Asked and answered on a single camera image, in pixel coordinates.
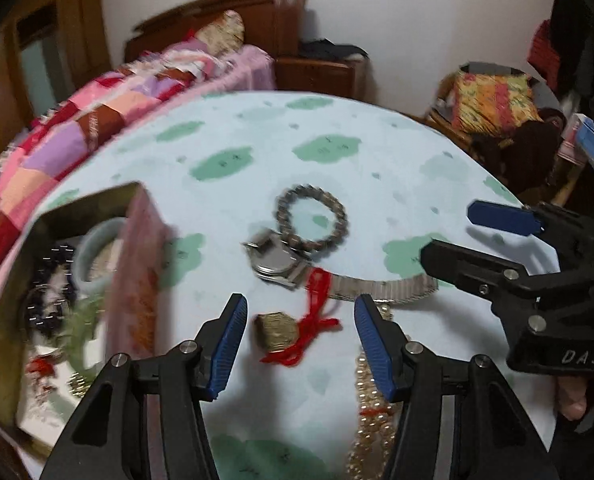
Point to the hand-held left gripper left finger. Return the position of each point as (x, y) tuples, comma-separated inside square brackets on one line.
[(227, 345)]

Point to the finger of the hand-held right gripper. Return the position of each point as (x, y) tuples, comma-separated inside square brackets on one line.
[(467, 267), (502, 217)]

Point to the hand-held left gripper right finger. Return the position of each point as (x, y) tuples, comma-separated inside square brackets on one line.
[(374, 350)]

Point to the silver wristwatch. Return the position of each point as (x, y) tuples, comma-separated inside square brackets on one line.
[(277, 265)]

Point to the pink metal tin box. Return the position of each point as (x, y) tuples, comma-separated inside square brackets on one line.
[(142, 270)]

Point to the white jade bangle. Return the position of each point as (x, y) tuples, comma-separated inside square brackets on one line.
[(79, 260)]

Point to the person's right hand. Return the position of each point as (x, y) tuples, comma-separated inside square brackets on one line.
[(572, 400)]

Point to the dark brown garment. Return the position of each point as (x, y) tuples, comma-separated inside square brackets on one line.
[(527, 145)]

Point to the pink striped cloth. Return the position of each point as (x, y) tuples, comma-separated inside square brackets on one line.
[(569, 145)]

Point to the blue and white box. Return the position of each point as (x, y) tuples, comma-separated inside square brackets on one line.
[(589, 145)]

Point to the colourful patterned cushion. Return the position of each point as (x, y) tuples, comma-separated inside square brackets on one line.
[(487, 100)]

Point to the rattan chair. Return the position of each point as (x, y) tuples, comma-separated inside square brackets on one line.
[(437, 115)]

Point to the grey cloth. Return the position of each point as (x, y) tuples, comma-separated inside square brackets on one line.
[(492, 67)]

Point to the red hanging garment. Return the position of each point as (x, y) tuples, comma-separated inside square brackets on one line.
[(542, 52)]

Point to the printed paper sheet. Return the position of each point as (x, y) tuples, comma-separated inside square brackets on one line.
[(52, 410)]

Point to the dark hanging clothes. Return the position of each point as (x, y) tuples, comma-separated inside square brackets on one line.
[(582, 35)]

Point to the wooden nightstand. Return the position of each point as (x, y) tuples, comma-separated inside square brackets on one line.
[(317, 75)]

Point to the dark folded clothes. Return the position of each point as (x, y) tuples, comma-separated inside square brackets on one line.
[(327, 49)]

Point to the patchwork quilt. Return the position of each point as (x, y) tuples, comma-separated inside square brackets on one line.
[(52, 150)]

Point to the pink bed sheet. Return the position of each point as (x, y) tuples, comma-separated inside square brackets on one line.
[(254, 70)]

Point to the wooden bed headboard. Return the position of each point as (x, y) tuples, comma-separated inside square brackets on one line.
[(277, 25)]

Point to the floral pillow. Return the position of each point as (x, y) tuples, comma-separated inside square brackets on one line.
[(222, 32)]

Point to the brown wooden wardrobe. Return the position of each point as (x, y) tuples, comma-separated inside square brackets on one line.
[(77, 20)]

